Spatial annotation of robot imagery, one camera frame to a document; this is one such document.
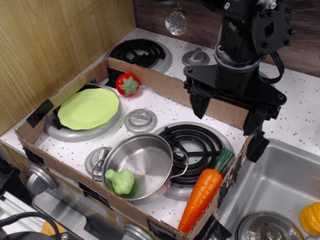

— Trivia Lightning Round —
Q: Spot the back silver stove knob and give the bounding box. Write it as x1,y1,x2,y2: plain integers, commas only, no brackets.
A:
181,47,217,66

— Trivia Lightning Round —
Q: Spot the centre silver stove knob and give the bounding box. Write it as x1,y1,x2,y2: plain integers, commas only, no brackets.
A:
124,108,158,133

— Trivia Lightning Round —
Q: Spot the steel pot with handles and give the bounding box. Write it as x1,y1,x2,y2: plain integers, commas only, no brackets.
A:
91,133,189,205

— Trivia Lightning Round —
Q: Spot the steel pot lid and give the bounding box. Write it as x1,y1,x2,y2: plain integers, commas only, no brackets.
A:
234,211,305,240

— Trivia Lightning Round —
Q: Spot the back left stove burner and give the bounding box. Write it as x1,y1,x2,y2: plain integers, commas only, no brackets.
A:
104,39,173,74

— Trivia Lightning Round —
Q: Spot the orange toy carrot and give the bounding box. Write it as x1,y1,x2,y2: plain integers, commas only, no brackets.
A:
178,147,235,233

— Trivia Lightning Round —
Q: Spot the cardboard fence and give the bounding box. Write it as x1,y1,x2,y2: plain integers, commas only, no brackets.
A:
15,57,265,240

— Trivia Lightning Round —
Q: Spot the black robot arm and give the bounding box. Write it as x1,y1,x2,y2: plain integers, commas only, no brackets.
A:
183,0,295,136

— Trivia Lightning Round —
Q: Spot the hanging metal strainer ladle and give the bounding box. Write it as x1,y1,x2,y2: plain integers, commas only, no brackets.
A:
165,0,189,36

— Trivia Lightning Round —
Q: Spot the orange toy piece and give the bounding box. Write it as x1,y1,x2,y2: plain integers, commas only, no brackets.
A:
40,221,66,236

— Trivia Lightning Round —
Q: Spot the oven knob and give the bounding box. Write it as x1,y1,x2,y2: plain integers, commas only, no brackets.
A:
26,165,58,195
122,223,153,240

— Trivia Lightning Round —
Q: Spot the silver stove knob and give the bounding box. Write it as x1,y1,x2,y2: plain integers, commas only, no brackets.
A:
181,47,217,66
124,108,158,133
85,147,111,182

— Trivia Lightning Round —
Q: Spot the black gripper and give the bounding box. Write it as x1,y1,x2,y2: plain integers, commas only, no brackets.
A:
183,64,287,136

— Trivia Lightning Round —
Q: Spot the yellow toy fruit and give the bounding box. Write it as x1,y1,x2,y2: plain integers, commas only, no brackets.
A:
299,202,320,237

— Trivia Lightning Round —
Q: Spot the front right stove burner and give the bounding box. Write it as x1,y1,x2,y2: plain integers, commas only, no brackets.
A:
154,121,233,202

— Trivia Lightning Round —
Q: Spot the left oven front knob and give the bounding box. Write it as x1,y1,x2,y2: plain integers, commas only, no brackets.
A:
26,165,58,195

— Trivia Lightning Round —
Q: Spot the green toy broccoli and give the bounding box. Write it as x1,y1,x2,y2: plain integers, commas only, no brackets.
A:
104,169,135,195

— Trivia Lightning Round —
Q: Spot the red toy tomato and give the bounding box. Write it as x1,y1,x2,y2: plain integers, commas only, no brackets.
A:
115,73,140,97

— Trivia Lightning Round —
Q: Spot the steel sink basin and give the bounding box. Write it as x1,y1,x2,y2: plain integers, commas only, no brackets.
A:
217,139,320,240

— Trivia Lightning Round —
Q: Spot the light green plate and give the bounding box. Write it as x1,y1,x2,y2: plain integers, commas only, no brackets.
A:
57,87,120,130

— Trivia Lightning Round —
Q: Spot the front silver stove knob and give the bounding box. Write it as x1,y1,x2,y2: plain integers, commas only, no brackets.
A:
85,147,111,182

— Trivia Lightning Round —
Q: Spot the black cable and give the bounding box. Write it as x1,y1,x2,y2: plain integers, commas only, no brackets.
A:
0,211,61,240

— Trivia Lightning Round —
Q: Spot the right oven front knob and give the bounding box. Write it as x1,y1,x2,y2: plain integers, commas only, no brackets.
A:
122,223,153,240

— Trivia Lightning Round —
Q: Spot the front left stove burner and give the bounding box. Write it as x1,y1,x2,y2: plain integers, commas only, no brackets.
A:
45,83,122,143

